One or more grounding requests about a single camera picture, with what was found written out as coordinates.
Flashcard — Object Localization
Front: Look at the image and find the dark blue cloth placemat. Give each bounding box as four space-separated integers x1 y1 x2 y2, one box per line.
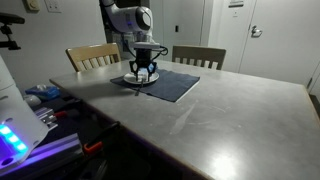
110 68 201 103

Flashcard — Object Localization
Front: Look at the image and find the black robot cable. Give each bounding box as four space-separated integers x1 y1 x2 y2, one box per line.
120 33 170 63

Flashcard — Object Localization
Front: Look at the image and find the light wooden chair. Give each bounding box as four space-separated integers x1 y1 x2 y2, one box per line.
65 42 122 73

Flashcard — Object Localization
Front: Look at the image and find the blue plastic package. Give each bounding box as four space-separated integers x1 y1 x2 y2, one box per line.
24 84 62 102

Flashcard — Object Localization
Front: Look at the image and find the silver lever door handle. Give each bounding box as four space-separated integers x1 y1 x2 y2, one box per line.
250 25 263 38

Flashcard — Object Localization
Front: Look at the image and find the white rounded object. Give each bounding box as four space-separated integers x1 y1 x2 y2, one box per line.
23 94 43 108

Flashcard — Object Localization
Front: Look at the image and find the white round plate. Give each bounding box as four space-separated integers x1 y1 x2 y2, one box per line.
123 71 160 85

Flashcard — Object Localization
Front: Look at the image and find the aluminium rail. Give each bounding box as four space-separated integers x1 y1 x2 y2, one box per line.
0 133 84 176

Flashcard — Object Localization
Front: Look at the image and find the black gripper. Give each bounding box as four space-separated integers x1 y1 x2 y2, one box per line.
129 48 158 82

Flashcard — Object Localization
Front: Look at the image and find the round beige thermostat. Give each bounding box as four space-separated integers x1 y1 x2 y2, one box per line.
22 0 41 14

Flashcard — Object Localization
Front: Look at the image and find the grey wall sign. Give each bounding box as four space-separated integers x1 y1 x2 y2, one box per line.
228 0 245 8

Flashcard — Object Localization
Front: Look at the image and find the white closet door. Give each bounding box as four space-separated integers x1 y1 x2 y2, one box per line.
162 0 205 63

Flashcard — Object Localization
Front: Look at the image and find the silver metal block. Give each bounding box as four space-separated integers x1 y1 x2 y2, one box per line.
34 106 59 131

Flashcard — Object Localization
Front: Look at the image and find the dark metal knife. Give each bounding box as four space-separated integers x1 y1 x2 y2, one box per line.
134 79 145 97

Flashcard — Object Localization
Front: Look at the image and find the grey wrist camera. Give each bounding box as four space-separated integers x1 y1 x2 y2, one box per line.
133 40 162 50

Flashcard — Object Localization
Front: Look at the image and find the grey brown wooden chair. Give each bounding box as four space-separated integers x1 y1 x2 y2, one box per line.
171 44 227 71

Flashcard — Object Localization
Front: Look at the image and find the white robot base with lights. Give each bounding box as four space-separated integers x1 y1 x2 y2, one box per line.
0 54 50 174

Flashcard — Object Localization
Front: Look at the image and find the white double light switch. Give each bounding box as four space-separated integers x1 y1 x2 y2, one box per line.
44 0 63 14

